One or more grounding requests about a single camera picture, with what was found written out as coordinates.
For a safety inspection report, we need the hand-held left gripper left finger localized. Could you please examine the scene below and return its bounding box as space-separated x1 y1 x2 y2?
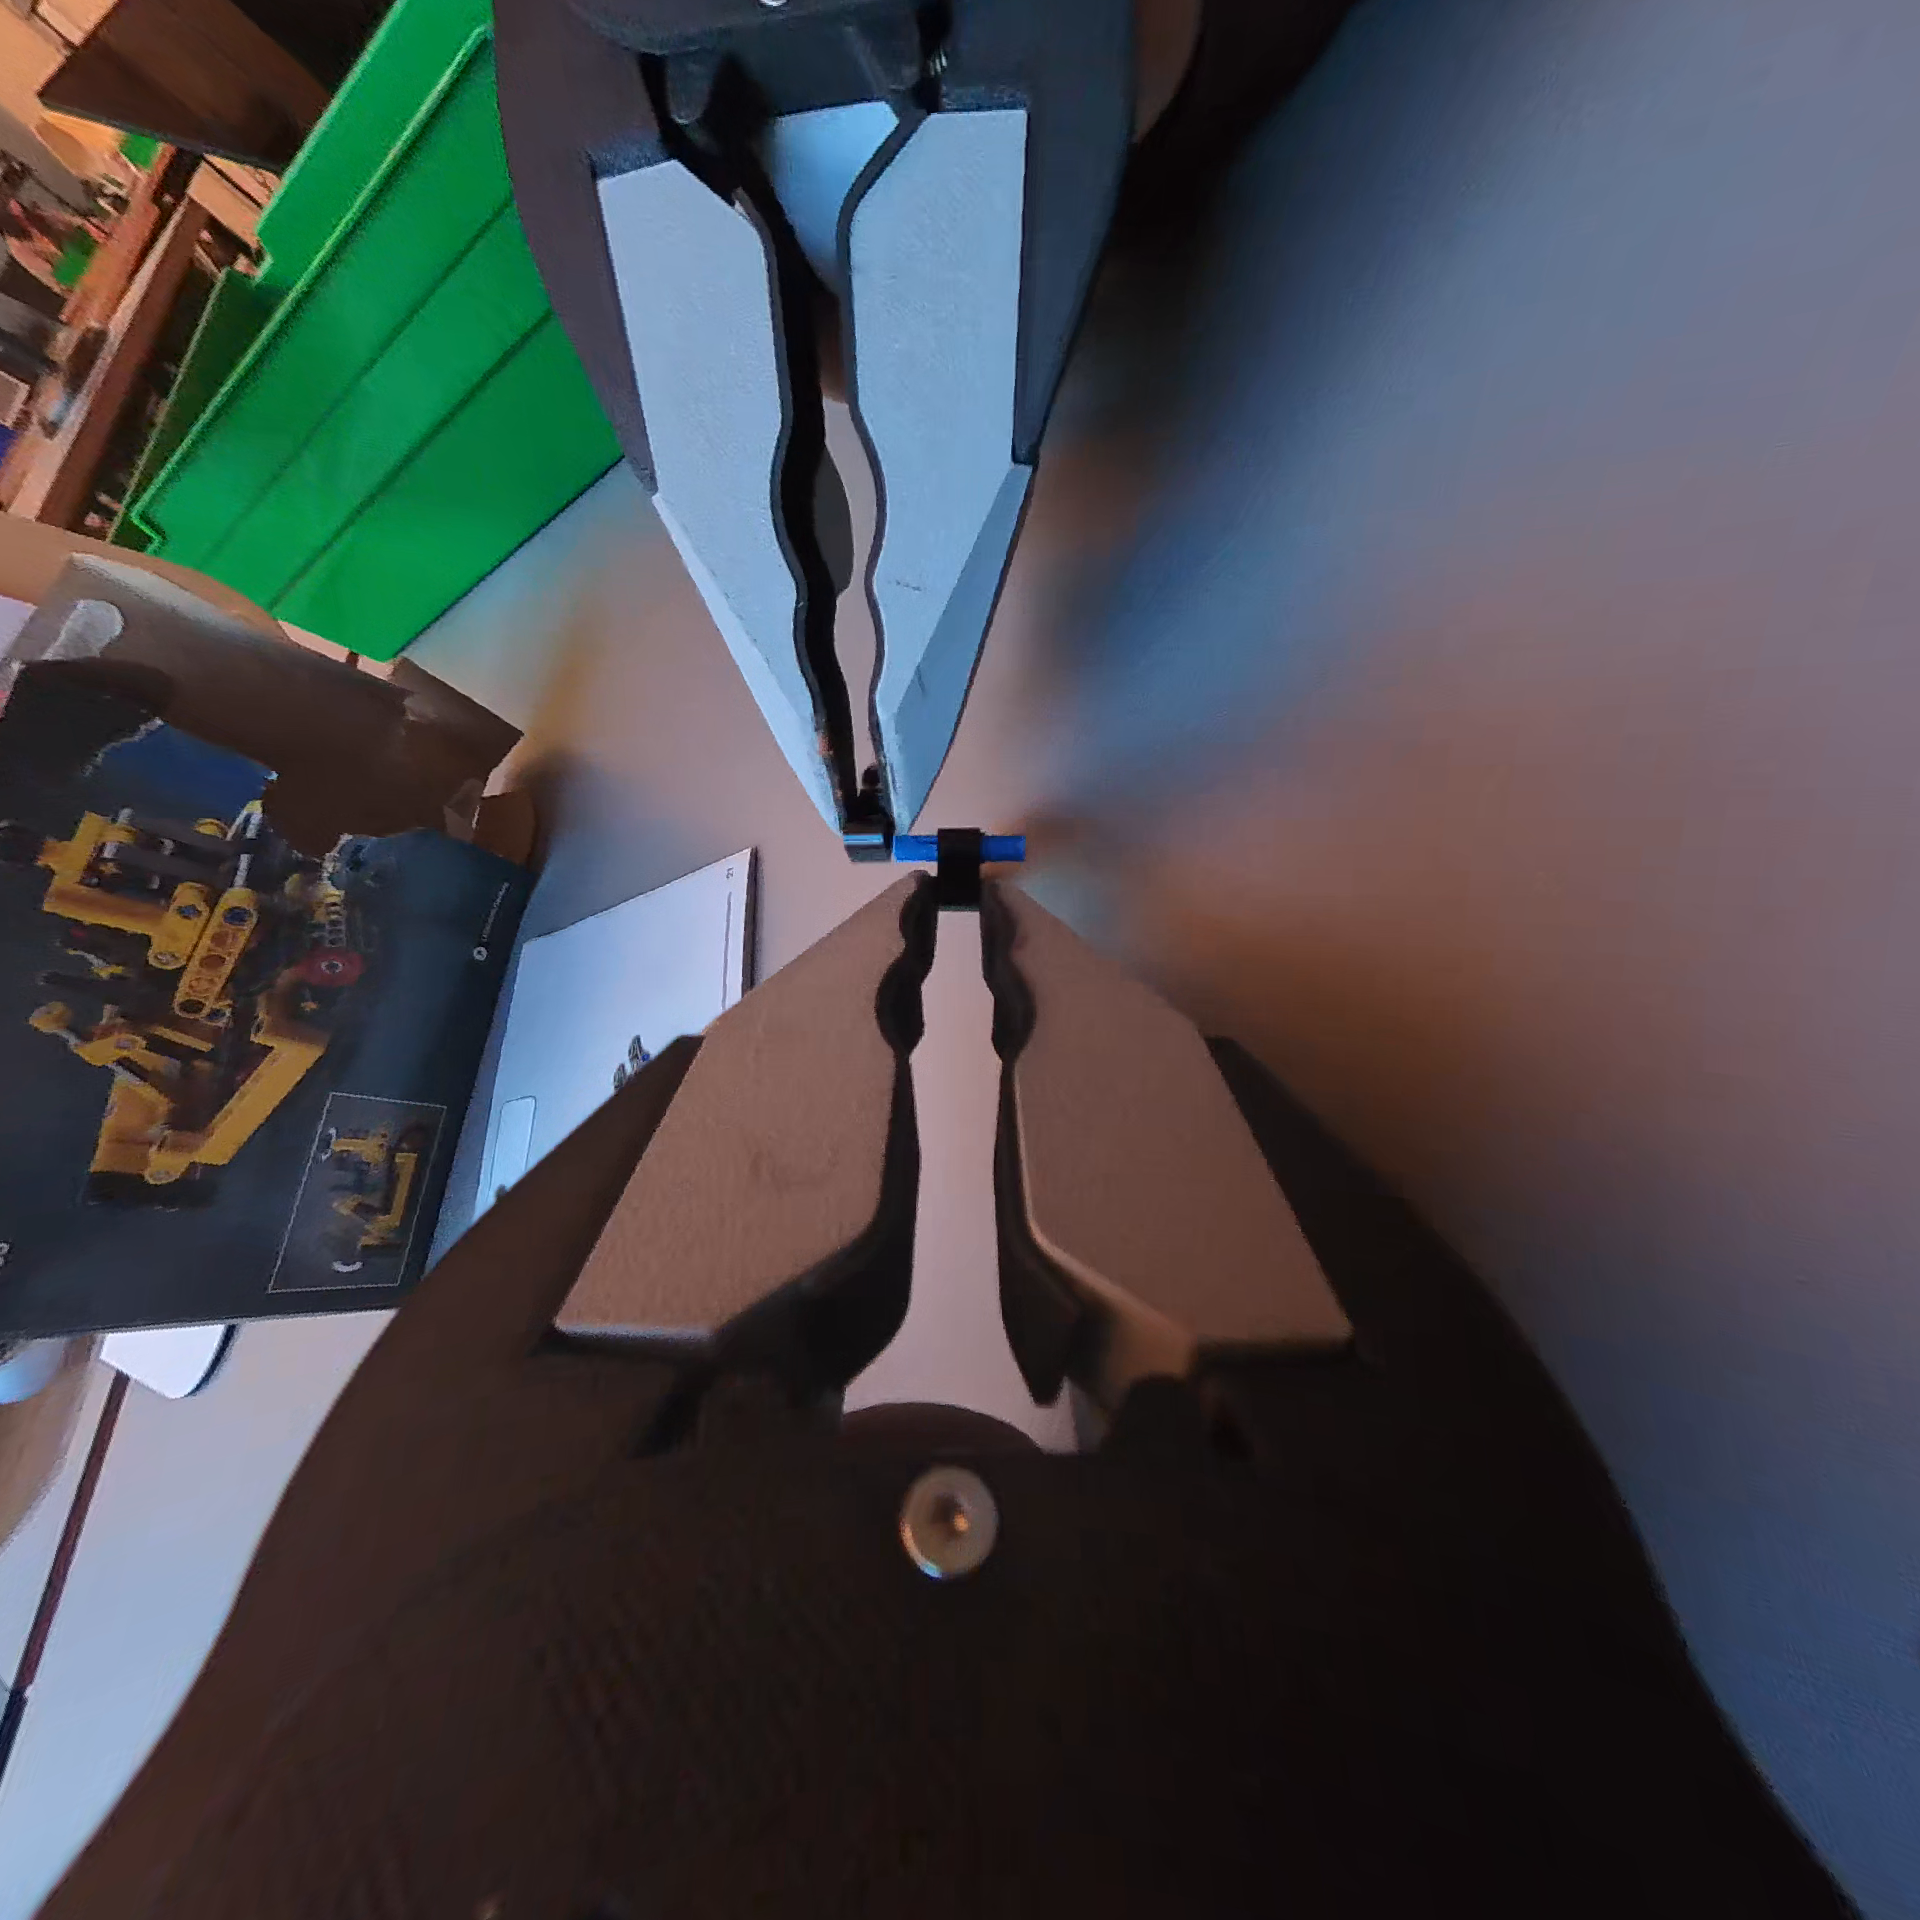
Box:
551 873 938 1394

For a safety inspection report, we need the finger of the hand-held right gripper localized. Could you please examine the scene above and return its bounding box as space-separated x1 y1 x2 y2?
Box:
840 105 1041 836
595 154 864 847

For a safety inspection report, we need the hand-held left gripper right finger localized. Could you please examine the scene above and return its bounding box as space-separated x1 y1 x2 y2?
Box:
984 881 1355 1408

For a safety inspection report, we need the black connector with blue pin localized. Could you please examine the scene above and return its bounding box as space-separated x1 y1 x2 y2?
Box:
897 826 1029 912

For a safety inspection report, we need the dark printed lego box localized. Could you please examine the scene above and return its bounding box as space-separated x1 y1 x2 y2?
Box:
0 556 540 1338

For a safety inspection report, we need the person's right hand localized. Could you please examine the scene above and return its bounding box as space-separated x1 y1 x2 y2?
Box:
1133 0 1205 146

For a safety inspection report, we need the white instruction booklet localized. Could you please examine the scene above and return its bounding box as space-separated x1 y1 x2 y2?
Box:
428 848 757 1269

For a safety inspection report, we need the green plastic bin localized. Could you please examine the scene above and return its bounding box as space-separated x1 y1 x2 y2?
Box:
112 194 624 664
256 0 519 288

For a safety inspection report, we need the dark wooden table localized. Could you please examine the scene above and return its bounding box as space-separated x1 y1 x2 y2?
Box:
36 0 393 168

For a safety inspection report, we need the flat white device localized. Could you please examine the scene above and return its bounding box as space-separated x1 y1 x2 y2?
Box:
97 1320 239 1402

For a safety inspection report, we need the brown cardboard box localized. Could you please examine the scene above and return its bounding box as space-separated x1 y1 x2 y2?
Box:
0 516 99 608

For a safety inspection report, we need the round wooden disc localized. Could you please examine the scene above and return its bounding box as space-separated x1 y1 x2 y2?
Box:
0 1336 135 1551

